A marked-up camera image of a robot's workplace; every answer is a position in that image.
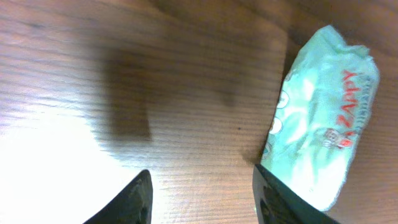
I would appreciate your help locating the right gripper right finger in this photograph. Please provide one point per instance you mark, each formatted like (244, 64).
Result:
(278, 204)

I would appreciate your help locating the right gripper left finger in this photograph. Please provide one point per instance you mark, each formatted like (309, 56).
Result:
(133, 205)

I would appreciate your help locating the teal wet wipes pack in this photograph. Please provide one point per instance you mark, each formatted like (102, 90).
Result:
(324, 105)

